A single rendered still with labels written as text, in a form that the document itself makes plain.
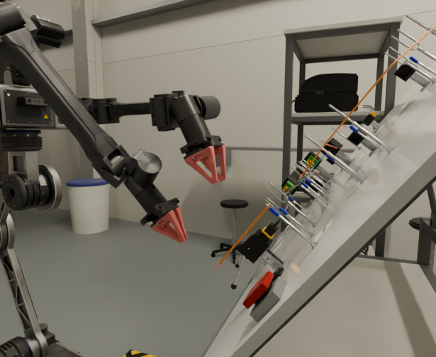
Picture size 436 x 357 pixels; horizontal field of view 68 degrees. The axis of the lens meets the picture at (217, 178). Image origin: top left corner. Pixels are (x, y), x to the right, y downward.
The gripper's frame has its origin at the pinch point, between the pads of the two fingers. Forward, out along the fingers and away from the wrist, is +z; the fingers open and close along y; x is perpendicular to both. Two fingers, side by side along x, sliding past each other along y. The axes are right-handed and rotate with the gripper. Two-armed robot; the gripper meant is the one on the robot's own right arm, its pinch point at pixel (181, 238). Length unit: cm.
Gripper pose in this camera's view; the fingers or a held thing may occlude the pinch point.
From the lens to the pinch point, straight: 79.7
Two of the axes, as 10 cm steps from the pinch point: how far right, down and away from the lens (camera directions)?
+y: 3.6, -1.2, 9.2
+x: -6.8, 6.5, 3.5
